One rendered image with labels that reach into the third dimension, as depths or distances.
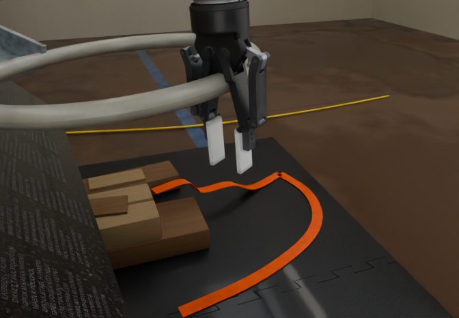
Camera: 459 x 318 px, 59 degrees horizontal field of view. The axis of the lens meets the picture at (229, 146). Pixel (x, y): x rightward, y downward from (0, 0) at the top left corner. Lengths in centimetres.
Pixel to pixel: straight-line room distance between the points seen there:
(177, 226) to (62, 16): 428
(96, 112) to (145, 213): 106
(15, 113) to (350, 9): 650
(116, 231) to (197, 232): 30
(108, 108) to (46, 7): 509
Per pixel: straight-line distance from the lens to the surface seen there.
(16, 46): 95
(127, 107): 48
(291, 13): 632
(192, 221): 163
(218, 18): 50
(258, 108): 53
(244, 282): 151
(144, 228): 152
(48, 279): 63
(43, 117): 51
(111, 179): 196
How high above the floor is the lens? 109
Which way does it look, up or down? 27 degrees down
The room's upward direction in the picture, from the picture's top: straight up
